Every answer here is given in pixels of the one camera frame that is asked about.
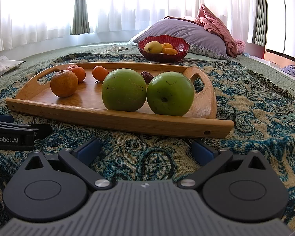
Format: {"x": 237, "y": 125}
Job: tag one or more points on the red scalloped bowl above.
{"x": 182, "y": 49}

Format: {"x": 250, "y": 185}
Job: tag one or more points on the orange in bowl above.
{"x": 167, "y": 45}
{"x": 170, "y": 51}

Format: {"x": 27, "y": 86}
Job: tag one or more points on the crumpled paper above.
{"x": 6, "y": 65}

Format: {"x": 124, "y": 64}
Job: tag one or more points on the green apple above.
{"x": 169, "y": 93}
{"x": 124, "y": 89}

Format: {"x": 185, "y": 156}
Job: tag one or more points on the dark red date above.
{"x": 147, "y": 76}

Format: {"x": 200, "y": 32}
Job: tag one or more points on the blue paisley blanket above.
{"x": 248, "y": 98}

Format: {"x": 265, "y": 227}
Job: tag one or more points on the pink crumpled cloth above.
{"x": 216, "y": 27}

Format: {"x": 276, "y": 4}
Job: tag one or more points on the reddish wooden bed board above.
{"x": 257, "y": 50}

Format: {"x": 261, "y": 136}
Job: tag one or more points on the small mandarin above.
{"x": 100, "y": 73}
{"x": 77, "y": 72}

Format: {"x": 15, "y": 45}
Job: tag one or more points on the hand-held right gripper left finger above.
{"x": 88, "y": 150}

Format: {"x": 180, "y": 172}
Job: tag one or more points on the purple pillow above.
{"x": 182, "y": 30}

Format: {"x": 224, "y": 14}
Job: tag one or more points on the green curtain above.
{"x": 260, "y": 12}
{"x": 80, "y": 7}

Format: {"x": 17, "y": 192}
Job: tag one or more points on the green quilted bedspread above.
{"x": 39, "y": 54}

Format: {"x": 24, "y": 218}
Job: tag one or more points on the white sheer curtain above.
{"x": 137, "y": 2}

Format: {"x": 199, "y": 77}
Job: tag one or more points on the large brownish orange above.
{"x": 64, "y": 83}

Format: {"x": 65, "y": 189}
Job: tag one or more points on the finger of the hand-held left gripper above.
{"x": 1, "y": 118}

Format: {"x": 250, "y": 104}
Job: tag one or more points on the yellow apple in bowl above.
{"x": 153, "y": 47}

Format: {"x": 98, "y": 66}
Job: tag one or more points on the wooden tray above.
{"x": 88, "y": 104}

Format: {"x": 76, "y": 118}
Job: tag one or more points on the lilac cloth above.
{"x": 292, "y": 70}

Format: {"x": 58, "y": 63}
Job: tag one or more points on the white pillow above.
{"x": 136, "y": 38}

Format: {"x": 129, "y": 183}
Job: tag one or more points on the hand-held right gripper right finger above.
{"x": 202, "y": 152}

